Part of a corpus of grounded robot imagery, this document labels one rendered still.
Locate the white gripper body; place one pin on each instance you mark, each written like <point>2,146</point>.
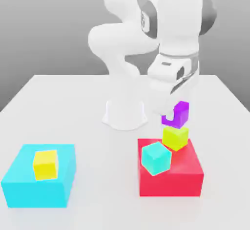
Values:
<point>181,92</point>

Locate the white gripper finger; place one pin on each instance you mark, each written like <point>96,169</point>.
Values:
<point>169,110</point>

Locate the small purple cube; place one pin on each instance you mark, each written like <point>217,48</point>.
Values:
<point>180,114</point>

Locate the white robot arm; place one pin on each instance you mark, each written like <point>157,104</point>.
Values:
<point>119,44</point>

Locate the small lime yellow cube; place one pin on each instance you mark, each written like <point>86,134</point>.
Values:
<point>174,137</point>

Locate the small turquoise cube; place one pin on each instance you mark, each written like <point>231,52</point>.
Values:
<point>156,158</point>

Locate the large red box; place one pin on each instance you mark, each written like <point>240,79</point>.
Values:
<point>183,177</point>

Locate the large cyan box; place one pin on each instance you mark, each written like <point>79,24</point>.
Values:
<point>23,192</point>

